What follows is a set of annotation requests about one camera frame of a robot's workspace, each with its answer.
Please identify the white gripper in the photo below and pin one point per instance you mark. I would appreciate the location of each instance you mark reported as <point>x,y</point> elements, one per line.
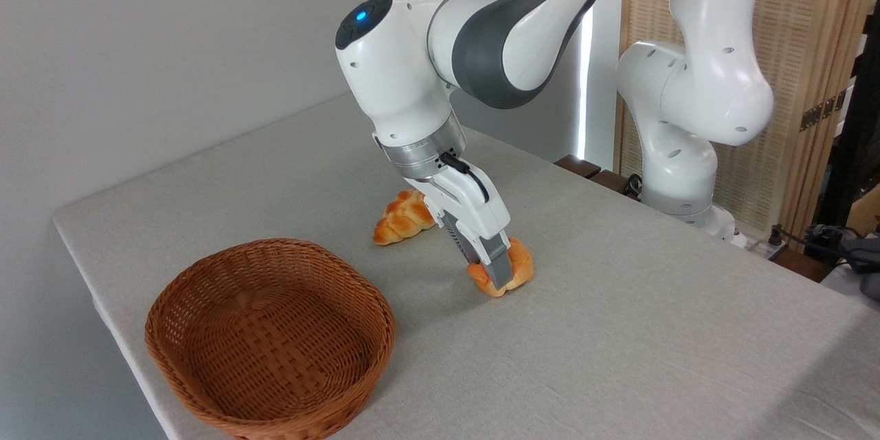
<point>467,210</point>

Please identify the round orange bread bun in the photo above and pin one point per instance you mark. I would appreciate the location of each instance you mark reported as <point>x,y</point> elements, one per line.
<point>522,268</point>

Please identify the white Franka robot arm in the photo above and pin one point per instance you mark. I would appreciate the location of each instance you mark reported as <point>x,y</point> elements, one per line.
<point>405,69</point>

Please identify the braided golden bread loaf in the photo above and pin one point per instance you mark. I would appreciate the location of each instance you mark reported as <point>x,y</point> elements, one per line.
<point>400,220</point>

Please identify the brown wicker basket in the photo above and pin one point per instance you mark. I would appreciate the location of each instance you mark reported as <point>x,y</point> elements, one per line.
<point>271,340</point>

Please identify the silver metal wrist flange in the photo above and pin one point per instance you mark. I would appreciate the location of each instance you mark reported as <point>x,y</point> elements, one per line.
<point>419,151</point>

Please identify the dark brown wooden block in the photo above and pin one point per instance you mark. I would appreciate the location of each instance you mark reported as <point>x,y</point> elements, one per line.
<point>577,166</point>
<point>610,182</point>

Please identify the grey tablecloth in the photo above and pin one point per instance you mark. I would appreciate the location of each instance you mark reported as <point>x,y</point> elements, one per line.
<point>619,357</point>

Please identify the brass screen hinge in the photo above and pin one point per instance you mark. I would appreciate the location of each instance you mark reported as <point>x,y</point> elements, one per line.
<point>823,110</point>

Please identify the brown cardboard box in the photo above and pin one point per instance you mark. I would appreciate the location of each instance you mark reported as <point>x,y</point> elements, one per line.
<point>866,213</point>

